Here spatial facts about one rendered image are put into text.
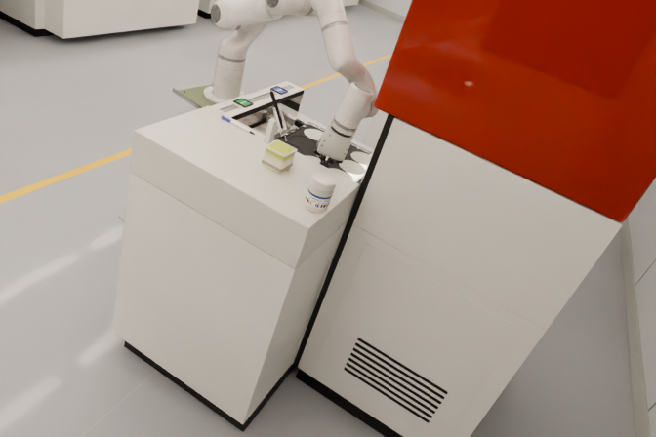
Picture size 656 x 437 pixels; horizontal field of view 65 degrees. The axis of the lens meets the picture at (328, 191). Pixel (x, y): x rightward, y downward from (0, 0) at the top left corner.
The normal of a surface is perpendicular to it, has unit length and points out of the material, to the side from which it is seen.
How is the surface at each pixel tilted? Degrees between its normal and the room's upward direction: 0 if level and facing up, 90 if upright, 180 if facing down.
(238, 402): 90
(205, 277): 90
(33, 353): 0
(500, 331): 90
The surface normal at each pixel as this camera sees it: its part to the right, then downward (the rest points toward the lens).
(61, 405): 0.28, -0.82
